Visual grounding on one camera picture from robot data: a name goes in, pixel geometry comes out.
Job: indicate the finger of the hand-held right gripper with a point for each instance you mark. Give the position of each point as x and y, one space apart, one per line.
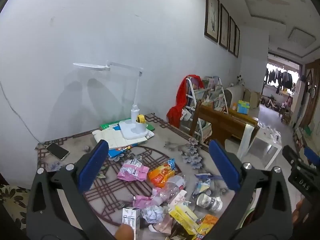
312 156
291 156

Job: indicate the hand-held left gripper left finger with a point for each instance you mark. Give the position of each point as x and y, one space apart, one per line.
93 166

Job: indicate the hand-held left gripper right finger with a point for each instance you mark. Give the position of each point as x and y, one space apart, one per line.
225 166

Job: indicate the blue white wrapper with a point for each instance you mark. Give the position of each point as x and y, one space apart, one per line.
201 187

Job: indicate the green rimmed trash bin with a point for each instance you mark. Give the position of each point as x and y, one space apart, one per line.
248 216

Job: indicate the person's left hand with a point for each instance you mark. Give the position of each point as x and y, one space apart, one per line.
124 233

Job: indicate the white coffee table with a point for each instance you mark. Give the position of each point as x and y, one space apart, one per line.
270 145

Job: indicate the blue picture book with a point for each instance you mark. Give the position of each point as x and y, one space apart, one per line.
118 152

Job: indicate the white cloth strip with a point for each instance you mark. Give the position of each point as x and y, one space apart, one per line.
246 140

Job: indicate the large pink wrapper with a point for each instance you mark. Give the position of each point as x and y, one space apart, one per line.
132 171

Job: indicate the black smartphone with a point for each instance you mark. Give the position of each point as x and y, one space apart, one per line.
57 151

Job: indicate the crushed paper cup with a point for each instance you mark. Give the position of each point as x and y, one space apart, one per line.
208 202

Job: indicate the green book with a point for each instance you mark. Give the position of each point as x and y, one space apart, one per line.
108 126

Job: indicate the wooden chair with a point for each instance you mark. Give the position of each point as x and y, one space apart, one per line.
217 122

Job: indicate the wooden side table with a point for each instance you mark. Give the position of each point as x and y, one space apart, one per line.
246 116

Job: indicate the white desk lamp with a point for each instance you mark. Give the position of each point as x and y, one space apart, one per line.
135 130

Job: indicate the clear plastic bottle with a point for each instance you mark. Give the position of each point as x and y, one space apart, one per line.
172 187

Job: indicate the child's balance bike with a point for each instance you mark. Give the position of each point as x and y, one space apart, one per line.
271 103

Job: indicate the small orange packet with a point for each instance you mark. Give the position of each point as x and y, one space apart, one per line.
208 222

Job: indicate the small pink wrapper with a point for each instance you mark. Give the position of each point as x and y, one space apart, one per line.
143 201

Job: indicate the colourful toy box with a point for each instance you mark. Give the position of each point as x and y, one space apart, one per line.
243 107

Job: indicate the white milk carton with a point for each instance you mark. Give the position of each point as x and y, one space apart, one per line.
130 217

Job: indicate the wooden partition screen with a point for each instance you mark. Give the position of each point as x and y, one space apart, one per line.
311 92

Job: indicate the orange snack packet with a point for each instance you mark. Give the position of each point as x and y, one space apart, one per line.
160 175

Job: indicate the yellow packet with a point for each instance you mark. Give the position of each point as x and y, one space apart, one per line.
182 216

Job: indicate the yellow tape roll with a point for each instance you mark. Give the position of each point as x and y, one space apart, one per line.
140 119

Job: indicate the white sofa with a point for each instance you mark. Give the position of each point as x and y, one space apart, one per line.
232 93

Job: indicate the white book rack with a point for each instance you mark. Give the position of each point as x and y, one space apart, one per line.
212 92

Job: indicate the crumpled paper ball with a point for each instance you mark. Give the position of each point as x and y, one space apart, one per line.
152 213

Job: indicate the hanging clothes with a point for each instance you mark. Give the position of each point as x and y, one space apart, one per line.
280 77

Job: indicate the red cloth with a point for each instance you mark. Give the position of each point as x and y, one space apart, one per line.
178 100

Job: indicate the floral cushion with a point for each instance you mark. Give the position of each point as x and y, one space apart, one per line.
12 195

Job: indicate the beige wrapper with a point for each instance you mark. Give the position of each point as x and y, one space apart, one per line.
162 226

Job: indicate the black white plush toy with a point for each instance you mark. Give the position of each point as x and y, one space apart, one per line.
240 79

